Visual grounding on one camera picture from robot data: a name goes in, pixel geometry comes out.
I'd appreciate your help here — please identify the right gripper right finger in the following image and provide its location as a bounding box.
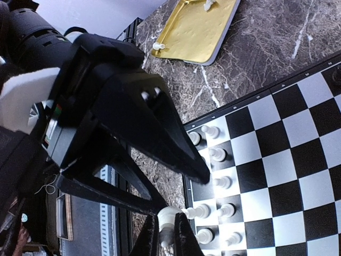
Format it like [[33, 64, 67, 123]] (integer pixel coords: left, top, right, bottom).
[[174, 213, 204, 256]]

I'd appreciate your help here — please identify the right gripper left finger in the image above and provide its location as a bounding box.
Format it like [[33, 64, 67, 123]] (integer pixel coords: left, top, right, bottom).
[[129, 215, 159, 256]]

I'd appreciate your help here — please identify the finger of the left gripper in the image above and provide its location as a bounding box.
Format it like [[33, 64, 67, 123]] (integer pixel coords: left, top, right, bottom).
[[56, 129, 168, 215]]

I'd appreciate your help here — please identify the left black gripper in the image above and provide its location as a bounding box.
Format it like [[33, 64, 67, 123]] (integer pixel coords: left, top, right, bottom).
[[43, 34, 210, 185]]

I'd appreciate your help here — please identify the white chess piece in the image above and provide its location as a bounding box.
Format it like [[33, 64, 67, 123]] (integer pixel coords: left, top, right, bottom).
[[196, 228, 214, 245]]

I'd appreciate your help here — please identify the white chess king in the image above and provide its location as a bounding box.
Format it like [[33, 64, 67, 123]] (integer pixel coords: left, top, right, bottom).
[[182, 204, 210, 220]]

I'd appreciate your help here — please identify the white chess pawn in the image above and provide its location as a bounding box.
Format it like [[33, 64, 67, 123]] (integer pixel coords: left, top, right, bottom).
[[201, 125, 220, 139], [209, 148, 227, 162], [217, 203, 236, 218], [225, 232, 242, 246]]

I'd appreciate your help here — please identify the gold square tray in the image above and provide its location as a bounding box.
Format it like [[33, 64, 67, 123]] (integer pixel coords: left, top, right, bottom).
[[151, 0, 240, 66]]

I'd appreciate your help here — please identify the black grey chessboard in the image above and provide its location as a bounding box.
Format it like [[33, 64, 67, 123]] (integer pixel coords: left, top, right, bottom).
[[183, 52, 340, 255]]

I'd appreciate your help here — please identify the white chess knight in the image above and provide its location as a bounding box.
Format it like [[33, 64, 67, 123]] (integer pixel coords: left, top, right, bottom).
[[204, 0, 216, 12]]

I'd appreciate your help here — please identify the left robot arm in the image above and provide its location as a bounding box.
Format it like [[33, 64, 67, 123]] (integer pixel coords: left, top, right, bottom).
[[1, 1, 210, 215]]

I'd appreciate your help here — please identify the white slotted cable duct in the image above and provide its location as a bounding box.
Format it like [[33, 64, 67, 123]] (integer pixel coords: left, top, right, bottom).
[[100, 165, 117, 256]]

